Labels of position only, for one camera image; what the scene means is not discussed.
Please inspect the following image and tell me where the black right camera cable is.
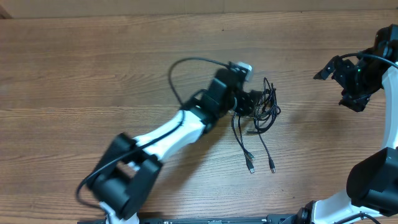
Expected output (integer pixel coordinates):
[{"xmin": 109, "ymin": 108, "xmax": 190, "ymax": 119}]
[{"xmin": 338, "ymin": 52, "xmax": 398, "ymax": 70}]

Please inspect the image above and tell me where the black left camera cable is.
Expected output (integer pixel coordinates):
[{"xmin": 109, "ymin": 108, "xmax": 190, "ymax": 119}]
[{"xmin": 75, "ymin": 57, "xmax": 233, "ymax": 215}]

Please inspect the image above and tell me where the black USB cable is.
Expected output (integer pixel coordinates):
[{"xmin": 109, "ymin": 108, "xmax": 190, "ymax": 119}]
[{"xmin": 230, "ymin": 77, "xmax": 282, "ymax": 174}]

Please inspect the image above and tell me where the black camera cable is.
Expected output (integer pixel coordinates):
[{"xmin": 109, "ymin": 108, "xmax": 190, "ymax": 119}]
[
  {"xmin": 338, "ymin": 52, "xmax": 398, "ymax": 70},
  {"xmin": 75, "ymin": 57, "xmax": 233, "ymax": 215}
]

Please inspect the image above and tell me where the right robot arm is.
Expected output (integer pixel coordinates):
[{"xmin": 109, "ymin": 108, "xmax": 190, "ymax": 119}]
[{"xmin": 283, "ymin": 24, "xmax": 397, "ymax": 224}]

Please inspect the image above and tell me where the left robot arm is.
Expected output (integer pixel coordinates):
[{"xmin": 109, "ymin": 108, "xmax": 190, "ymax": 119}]
[{"xmin": 87, "ymin": 66, "xmax": 255, "ymax": 223}]

